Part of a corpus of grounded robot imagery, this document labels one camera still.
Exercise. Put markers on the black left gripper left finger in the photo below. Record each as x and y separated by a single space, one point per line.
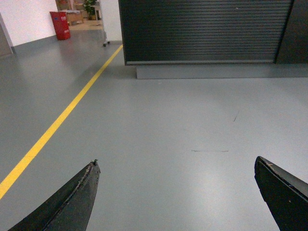
69 208

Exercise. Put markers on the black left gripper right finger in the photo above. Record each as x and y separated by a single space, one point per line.
285 195

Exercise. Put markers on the red fire extinguisher box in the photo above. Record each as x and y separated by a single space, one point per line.
60 24

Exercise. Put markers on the cardboard box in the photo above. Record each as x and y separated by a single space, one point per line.
74 17

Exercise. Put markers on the potted green plant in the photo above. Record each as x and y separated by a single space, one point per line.
89 8

